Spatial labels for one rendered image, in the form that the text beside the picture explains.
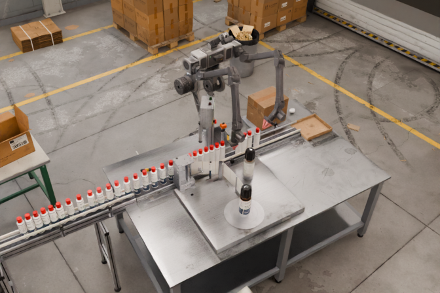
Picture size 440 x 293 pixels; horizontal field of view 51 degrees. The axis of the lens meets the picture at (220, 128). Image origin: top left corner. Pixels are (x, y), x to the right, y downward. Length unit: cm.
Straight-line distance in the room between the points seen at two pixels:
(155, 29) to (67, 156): 255
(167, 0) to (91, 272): 415
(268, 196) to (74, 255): 191
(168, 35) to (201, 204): 410
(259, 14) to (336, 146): 361
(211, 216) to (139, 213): 56
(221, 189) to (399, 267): 187
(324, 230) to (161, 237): 164
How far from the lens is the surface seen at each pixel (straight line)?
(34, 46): 766
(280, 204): 365
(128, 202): 366
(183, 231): 349
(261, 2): 734
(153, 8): 690
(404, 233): 494
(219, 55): 417
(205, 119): 359
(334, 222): 450
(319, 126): 451
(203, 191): 369
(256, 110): 426
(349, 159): 423
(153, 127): 572
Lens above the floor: 358
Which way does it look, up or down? 39 degrees down
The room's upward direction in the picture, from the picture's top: 2 degrees clockwise
